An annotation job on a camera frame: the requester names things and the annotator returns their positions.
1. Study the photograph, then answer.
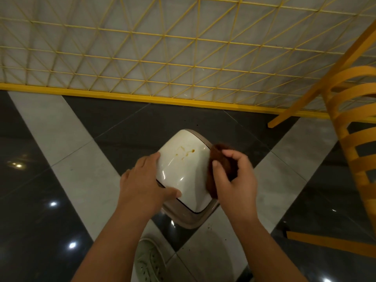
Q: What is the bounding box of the person's right hand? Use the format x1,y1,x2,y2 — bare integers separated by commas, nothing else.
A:
212,149,259,224

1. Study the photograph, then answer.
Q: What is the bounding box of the person's left hand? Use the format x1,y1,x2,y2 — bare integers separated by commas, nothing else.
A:
117,152,182,221

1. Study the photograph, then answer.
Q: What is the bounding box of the brown cleaning cloth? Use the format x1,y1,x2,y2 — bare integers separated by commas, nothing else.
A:
205,143,239,200

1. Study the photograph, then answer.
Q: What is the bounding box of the white swing bin lid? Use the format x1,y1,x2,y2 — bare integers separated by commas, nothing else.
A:
155,129,214,215

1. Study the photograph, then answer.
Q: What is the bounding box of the person's left forearm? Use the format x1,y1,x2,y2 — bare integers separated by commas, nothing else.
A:
70,204,165,282

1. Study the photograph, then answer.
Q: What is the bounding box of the person's right forearm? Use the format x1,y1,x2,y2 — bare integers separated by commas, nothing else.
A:
229,215,309,282

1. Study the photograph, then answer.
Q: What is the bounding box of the beige trash bin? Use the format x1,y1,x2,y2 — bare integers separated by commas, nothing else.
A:
160,128,220,230

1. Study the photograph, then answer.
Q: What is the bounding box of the person's pale green shoe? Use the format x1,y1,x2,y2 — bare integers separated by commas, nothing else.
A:
135,238,177,282

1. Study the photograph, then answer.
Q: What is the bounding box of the yellow slatted chair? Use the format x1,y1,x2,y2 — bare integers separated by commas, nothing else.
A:
267,20,376,259

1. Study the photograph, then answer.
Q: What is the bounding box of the yellow wire grid fence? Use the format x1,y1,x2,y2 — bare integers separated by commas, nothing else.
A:
0,0,376,120

